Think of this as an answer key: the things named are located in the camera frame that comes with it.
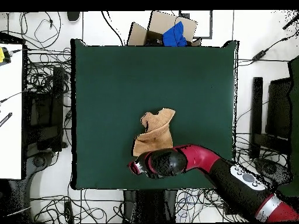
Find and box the tan terry towel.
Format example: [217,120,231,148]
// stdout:
[132,107,176,158]

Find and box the black flat strip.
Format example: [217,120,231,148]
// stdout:
[0,112,13,128]

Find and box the dark green table cloth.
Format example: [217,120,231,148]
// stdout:
[70,38,239,190]

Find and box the grey round stand base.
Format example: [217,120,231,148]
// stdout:
[30,150,55,169]

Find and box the black equipment stand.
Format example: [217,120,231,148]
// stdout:
[27,66,68,152]
[249,76,293,160]

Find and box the white desk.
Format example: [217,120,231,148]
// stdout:
[0,43,23,180]

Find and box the blue cloth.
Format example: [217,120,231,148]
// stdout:
[162,21,188,47]

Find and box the open cardboard box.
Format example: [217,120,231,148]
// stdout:
[127,10,202,47]

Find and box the black computer mouse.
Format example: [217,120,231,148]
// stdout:
[67,11,81,22]

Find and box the black power adapter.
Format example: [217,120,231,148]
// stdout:
[252,49,267,62]

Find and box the yellow black device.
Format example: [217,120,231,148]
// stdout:
[0,46,12,67]

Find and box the black cable tangle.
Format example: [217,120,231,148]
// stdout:
[233,132,293,222]

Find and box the grey rectangular frame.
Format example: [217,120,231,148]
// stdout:
[179,10,213,40]

